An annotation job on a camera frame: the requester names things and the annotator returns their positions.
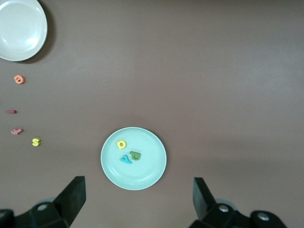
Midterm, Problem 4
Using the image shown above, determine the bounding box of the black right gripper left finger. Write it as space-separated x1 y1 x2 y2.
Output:
0 175 86 228

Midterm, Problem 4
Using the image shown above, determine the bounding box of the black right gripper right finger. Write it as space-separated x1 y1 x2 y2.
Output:
187 177 288 228

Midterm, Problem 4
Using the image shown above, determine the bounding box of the green plate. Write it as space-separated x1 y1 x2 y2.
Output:
100 127 167 190

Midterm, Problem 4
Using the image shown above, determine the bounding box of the cream plate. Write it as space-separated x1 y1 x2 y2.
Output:
0 0 48 62

